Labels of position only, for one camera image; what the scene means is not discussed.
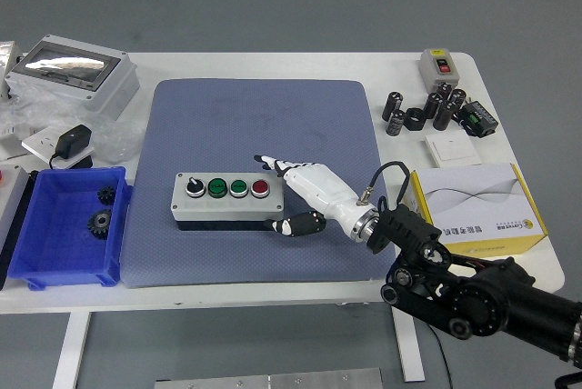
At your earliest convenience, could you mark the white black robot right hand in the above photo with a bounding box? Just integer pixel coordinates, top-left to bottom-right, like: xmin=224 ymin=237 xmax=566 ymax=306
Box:
xmin=253 ymin=154 xmax=377 ymax=239

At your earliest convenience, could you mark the grey four-button control box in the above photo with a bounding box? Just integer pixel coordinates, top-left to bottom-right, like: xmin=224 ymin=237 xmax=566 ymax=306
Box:
xmin=170 ymin=172 xmax=286 ymax=233

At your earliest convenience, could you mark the grey box with red button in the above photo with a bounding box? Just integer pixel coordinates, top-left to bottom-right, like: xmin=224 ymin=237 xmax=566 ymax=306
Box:
xmin=0 ymin=164 xmax=31 ymax=254

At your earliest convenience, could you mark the grey-blue fabric mat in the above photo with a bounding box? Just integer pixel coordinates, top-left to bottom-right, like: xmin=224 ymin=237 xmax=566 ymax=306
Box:
xmin=120 ymin=78 xmax=396 ymax=289

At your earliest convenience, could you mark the black hex nut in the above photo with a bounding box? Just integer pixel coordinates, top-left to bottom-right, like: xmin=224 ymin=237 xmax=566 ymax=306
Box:
xmin=404 ymin=107 xmax=427 ymax=132

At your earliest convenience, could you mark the white yellow cardboard box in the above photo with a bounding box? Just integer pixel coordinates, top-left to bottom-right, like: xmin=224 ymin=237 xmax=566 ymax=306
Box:
xmin=406 ymin=162 xmax=549 ymax=259

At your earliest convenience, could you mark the black module with green terminal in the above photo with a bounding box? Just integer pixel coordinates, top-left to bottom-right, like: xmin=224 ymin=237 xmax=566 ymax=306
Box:
xmin=458 ymin=100 xmax=500 ymax=139

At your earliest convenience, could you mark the white table leg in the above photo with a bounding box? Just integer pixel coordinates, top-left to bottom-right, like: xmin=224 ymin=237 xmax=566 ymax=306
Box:
xmin=52 ymin=311 xmax=92 ymax=389
xmin=391 ymin=306 xmax=426 ymax=384

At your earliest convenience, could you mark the silver metal plate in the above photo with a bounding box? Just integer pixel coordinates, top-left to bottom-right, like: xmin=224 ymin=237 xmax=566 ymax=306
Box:
xmin=154 ymin=366 xmax=384 ymax=389

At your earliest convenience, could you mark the clear plastic bag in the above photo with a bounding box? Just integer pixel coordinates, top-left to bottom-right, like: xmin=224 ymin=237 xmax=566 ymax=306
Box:
xmin=0 ymin=84 xmax=142 ymax=165

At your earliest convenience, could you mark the large black gear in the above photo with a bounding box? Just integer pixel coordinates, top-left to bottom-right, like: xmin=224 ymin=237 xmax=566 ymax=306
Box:
xmin=86 ymin=208 xmax=114 ymax=241

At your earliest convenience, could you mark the black power adapter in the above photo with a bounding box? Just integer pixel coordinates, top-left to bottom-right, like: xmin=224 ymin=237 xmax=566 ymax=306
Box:
xmin=48 ymin=124 xmax=95 ymax=170

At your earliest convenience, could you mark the blue plastic bin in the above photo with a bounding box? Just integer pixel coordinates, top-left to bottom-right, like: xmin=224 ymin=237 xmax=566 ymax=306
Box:
xmin=7 ymin=165 xmax=134 ymax=291

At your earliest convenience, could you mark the silver white device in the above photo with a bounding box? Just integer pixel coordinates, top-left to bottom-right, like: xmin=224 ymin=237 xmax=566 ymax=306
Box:
xmin=0 ymin=41 xmax=24 ymax=102

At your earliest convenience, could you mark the white wall switch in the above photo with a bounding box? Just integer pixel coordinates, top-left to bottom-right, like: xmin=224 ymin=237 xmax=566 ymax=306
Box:
xmin=425 ymin=133 xmax=483 ymax=168

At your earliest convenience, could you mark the grey push-button switch box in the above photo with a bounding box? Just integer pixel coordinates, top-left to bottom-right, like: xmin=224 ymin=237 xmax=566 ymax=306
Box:
xmin=418 ymin=47 xmax=460 ymax=95

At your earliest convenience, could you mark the black cable under table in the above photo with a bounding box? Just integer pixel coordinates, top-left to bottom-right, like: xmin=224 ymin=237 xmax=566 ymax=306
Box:
xmin=426 ymin=324 xmax=454 ymax=389

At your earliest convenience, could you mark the grey enclosure with clear window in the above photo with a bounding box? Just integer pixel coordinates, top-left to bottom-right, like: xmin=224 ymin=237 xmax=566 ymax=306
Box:
xmin=5 ymin=34 xmax=141 ymax=121

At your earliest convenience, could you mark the white wall socket plate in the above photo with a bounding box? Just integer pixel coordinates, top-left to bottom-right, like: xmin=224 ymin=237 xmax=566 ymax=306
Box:
xmin=21 ymin=125 xmax=95 ymax=167

